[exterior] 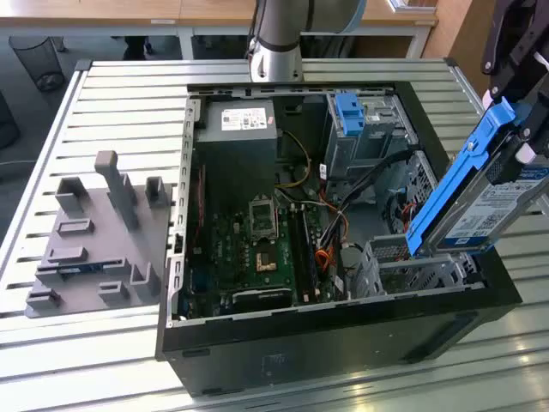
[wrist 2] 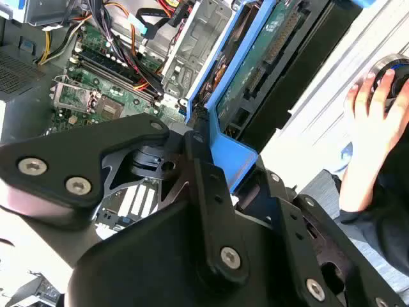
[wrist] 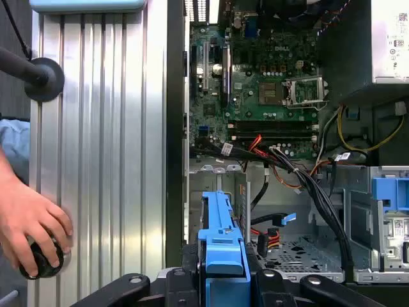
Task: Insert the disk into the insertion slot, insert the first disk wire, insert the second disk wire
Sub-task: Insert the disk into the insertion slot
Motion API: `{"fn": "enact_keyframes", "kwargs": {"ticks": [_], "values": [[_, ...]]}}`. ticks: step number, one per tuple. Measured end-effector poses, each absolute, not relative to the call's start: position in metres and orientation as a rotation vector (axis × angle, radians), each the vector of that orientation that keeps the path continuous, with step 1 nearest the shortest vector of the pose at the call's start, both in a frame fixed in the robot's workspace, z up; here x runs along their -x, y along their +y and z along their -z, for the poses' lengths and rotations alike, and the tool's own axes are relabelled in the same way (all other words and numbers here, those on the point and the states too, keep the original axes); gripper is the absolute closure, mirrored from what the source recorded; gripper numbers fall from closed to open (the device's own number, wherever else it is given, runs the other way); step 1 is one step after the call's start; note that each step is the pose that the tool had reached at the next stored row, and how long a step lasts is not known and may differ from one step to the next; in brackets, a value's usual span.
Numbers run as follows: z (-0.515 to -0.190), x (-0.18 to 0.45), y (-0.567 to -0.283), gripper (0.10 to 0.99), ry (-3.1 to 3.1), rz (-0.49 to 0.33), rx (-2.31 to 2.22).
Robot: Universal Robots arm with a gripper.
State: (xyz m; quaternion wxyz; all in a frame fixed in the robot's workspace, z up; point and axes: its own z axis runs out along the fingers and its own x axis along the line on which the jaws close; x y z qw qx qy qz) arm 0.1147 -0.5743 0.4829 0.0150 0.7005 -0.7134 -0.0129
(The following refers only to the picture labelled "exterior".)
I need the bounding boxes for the hard disk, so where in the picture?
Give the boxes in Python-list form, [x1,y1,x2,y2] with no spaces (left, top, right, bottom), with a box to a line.
[405,96,549,258]

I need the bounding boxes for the metal disk bay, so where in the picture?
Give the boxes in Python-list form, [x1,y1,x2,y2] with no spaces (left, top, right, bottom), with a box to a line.
[351,233,486,297]

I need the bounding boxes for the wooden cabinet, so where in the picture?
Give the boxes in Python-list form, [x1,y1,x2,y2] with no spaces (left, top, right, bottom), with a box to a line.
[422,0,488,60]

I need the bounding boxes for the blue drive latch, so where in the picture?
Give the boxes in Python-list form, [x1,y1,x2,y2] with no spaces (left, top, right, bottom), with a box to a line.
[335,93,365,137]

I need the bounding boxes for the metal drive cage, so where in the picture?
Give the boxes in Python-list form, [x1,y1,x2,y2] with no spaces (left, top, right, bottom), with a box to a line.
[324,92,420,181]

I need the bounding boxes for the black RAM stick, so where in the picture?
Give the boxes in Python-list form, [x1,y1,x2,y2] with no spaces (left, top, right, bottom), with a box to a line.
[301,205,322,298]

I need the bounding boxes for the grey power supply unit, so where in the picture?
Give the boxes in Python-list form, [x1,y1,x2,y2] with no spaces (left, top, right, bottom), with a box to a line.
[195,100,280,215]

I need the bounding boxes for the CPU socket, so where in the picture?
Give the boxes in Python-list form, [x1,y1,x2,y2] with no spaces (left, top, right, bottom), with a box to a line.
[248,195,280,241]

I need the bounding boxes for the black open PC case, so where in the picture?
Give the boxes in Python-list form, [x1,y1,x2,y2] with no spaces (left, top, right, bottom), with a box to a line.
[154,81,523,398]

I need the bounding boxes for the green motherboard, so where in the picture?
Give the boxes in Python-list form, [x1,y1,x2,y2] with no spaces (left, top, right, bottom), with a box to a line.
[179,192,344,318]

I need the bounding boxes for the black graphics card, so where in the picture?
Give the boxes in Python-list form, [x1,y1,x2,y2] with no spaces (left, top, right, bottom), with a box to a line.
[231,286,298,313]

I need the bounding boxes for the grey parts rack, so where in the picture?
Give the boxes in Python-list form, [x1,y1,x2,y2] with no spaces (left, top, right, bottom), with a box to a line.
[24,149,175,318]

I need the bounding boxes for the black mesh wastebasket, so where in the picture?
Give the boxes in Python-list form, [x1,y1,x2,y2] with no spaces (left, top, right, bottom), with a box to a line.
[8,36,65,91]

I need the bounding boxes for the RAM stick with blue label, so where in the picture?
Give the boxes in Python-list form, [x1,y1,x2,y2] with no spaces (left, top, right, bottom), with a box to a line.
[55,264,104,276]

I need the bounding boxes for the black wire bundle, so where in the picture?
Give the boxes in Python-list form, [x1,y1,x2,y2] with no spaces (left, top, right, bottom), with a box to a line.
[319,149,415,250]

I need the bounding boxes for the yellow wire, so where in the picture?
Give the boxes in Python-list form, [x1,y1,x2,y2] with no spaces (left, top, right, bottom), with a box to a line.
[274,130,312,190]

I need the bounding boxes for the orange wire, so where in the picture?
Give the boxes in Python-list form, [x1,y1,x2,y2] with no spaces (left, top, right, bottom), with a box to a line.
[315,212,351,274]

